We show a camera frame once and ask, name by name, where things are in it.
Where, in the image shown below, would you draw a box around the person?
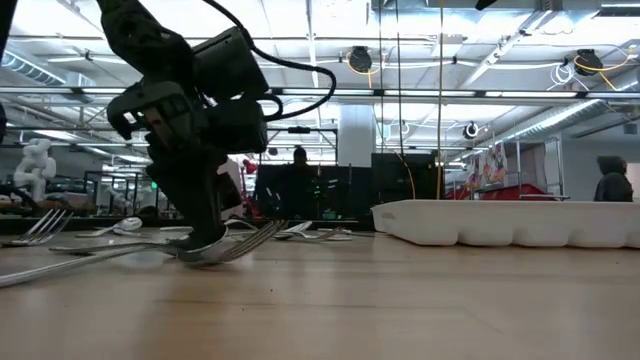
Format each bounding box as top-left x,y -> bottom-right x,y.
593,154 -> 635,203
285,143 -> 321,221

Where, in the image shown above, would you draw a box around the pile of silver cutlery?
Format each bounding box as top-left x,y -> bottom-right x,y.
0,213 -> 374,236

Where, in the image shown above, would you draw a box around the silver fork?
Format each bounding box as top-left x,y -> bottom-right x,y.
0,208 -> 75,248
48,218 -> 290,268

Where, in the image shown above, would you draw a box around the grey ceiling vent duct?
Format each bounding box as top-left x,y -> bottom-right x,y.
0,47 -> 96,104

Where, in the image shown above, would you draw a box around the overhead light bar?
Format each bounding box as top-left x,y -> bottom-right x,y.
0,85 -> 640,100

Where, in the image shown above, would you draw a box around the colourful printed banner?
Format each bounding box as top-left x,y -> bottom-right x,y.
469,142 -> 509,189

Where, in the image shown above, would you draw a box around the black workstation desk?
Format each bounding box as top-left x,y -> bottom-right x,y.
254,164 -> 374,221

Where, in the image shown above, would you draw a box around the white plastic cutlery tray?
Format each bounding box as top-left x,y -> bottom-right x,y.
370,198 -> 640,250

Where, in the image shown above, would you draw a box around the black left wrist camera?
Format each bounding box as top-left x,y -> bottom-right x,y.
208,98 -> 270,155

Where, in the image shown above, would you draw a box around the silver ventilation duct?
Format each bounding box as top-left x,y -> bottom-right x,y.
522,69 -> 640,144

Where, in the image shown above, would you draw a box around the spoon and knife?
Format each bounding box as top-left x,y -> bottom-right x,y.
112,226 -> 195,239
299,225 -> 354,243

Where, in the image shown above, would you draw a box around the black metal gantry frame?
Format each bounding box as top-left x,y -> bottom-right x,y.
267,125 -> 340,166

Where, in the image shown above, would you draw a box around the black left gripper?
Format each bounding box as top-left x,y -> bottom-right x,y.
107,79 -> 245,250

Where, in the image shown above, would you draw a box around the chrome wire shelf rack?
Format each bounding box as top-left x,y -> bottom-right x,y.
464,137 -> 571,202

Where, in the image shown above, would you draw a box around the white humanoid robot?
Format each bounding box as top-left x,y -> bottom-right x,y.
12,137 -> 58,202

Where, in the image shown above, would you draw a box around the red storage bin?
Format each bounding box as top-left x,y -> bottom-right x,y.
444,183 -> 551,202

